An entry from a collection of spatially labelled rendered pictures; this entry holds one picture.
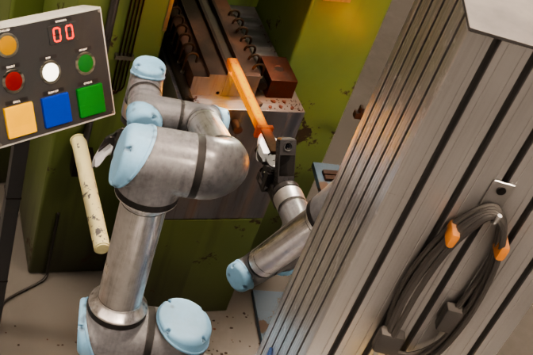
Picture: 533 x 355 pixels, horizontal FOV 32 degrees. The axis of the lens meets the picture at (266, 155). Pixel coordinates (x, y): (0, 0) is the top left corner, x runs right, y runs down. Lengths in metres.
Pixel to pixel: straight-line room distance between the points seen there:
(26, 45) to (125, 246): 0.72
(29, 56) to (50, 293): 1.17
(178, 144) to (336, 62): 1.38
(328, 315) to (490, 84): 0.42
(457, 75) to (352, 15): 1.81
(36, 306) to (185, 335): 1.40
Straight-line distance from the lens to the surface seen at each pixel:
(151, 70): 2.05
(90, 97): 2.37
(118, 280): 1.77
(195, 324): 1.88
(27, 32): 2.27
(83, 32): 2.35
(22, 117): 2.28
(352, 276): 1.22
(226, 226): 2.98
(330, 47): 2.87
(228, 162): 1.62
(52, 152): 2.89
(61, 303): 3.22
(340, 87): 2.99
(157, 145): 1.59
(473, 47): 1.01
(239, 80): 2.58
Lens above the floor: 2.47
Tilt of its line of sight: 38 degrees down
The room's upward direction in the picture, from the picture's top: 21 degrees clockwise
